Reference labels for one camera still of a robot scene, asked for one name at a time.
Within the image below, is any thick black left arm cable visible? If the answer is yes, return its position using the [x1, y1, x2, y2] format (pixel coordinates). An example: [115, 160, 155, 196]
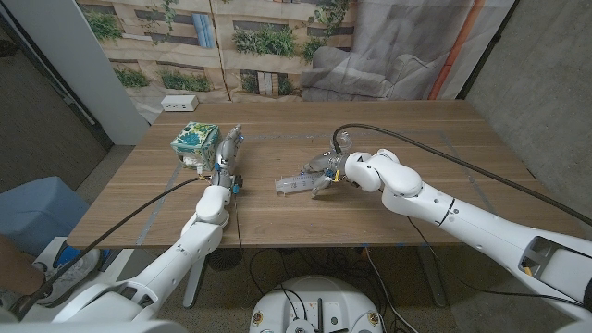
[8, 176, 214, 320]

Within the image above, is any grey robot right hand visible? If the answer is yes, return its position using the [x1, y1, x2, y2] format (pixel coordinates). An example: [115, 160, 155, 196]
[300, 152, 352, 199]

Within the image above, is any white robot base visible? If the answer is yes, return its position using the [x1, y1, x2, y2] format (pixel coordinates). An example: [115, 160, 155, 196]
[249, 276, 384, 333]

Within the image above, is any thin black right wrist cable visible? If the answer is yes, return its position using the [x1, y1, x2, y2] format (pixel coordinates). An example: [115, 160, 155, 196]
[405, 216, 585, 307]

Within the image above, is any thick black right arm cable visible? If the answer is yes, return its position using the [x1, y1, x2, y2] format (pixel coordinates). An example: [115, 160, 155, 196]
[331, 123, 592, 228]

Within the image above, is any white grey sneaker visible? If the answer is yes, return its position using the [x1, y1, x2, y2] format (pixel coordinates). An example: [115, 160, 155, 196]
[34, 248, 103, 306]

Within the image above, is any small clear glass cup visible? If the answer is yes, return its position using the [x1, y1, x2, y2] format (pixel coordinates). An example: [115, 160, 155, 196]
[328, 131, 354, 154]

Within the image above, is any person's bare leg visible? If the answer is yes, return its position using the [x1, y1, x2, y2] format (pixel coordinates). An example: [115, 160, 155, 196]
[0, 234, 47, 298]

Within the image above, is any printed fabric backdrop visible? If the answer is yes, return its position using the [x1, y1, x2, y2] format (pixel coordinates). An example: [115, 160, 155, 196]
[76, 0, 517, 124]

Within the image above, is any blue grey upholstered stool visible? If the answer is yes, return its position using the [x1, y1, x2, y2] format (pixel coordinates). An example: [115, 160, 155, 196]
[0, 175, 90, 258]

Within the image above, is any large clear plastic syringe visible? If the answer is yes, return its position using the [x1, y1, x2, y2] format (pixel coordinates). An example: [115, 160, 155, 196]
[274, 171, 327, 198]

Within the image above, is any white robot torso edge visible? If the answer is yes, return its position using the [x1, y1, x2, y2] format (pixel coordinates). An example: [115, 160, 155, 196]
[0, 318, 189, 333]

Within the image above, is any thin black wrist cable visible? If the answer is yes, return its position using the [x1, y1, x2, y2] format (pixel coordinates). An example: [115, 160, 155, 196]
[232, 191, 245, 252]
[405, 216, 585, 307]

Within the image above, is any white wall pillar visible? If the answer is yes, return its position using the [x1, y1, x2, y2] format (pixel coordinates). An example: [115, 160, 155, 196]
[2, 0, 152, 147]

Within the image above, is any thin black left wrist cable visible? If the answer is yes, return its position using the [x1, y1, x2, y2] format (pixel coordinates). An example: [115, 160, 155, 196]
[232, 191, 245, 252]

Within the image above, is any white table leg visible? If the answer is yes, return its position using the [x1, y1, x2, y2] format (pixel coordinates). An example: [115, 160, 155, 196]
[182, 253, 209, 309]

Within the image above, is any white floor cable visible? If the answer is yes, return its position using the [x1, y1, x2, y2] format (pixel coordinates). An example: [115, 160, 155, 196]
[364, 247, 408, 333]

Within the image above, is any grey table leg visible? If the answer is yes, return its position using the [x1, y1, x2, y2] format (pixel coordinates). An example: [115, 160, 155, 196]
[418, 244, 448, 309]

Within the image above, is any round black floor disc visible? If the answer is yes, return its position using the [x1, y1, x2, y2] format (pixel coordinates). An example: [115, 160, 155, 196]
[206, 248, 245, 272]

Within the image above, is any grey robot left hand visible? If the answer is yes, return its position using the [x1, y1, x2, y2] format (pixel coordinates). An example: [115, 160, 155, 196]
[211, 123, 245, 194]

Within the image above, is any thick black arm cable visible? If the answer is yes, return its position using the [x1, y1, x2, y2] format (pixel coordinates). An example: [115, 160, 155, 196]
[331, 123, 592, 228]
[8, 176, 214, 320]

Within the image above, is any floral teal tissue box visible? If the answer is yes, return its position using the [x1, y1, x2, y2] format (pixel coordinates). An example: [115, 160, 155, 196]
[169, 121, 222, 171]

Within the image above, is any white power strip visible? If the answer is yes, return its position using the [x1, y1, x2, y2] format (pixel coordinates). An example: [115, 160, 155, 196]
[160, 94, 200, 113]

